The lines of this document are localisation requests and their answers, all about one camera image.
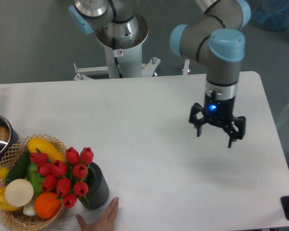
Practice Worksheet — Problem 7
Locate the yellow bell pepper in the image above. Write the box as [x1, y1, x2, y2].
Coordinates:
[0, 187, 21, 211]

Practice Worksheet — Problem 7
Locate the red tulip bouquet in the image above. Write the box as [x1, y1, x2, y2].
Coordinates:
[30, 147, 94, 208]

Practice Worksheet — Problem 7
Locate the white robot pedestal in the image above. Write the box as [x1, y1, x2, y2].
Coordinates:
[73, 45, 161, 80]

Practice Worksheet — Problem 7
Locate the woven wicker basket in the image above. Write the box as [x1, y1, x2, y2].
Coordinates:
[0, 134, 66, 231]

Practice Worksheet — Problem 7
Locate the white leek stalk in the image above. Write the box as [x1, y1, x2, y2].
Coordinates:
[23, 199, 36, 216]

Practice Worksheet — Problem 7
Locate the orange fruit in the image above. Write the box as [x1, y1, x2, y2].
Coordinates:
[34, 192, 61, 219]

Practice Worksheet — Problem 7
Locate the dark grey ribbed vase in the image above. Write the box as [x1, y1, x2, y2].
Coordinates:
[78, 162, 109, 209]

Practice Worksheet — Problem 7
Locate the green cucumber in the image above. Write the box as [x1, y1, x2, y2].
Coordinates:
[5, 149, 30, 185]

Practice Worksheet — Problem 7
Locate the white round onion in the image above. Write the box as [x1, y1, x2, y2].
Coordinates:
[4, 179, 34, 207]

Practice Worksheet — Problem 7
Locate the green lettuce leaf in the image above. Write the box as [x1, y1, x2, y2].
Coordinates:
[26, 162, 44, 200]

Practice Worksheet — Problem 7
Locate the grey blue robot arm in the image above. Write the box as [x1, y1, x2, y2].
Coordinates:
[68, 0, 251, 142]

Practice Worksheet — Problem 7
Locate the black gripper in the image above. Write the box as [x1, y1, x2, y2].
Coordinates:
[189, 94, 246, 148]

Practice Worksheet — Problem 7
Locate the blue plastic bag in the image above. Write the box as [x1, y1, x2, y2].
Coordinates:
[250, 0, 289, 39]

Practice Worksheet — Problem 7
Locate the bare human hand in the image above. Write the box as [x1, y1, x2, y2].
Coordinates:
[75, 197, 119, 231]

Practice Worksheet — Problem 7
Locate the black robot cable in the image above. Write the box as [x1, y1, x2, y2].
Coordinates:
[112, 37, 123, 78]

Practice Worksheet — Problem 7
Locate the yellow squash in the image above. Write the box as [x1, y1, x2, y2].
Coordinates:
[27, 137, 65, 162]

